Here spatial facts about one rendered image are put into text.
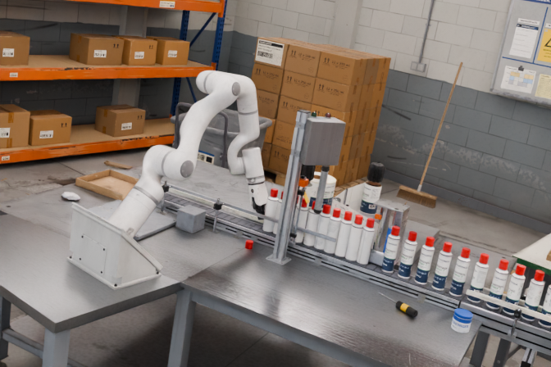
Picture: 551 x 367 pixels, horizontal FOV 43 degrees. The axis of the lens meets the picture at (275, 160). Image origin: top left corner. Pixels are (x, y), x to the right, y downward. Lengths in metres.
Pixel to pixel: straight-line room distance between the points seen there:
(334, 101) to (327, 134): 3.63
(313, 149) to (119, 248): 0.89
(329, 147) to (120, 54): 4.38
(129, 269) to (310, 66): 4.29
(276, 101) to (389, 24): 1.75
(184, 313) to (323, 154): 0.86
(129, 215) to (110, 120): 4.52
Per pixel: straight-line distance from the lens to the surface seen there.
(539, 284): 2.95
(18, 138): 6.63
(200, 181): 4.02
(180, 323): 2.90
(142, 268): 2.74
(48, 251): 2.96
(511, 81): 7.24
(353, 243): 3.09
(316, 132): 2.91
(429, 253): 3.00
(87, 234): 2.77
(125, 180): 3.86
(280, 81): 6.85
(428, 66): 7.73
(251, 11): 9.11
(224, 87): 2.90
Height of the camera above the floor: 2.04
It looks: 15 degrees down
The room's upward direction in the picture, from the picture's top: 9 degrees clockwise
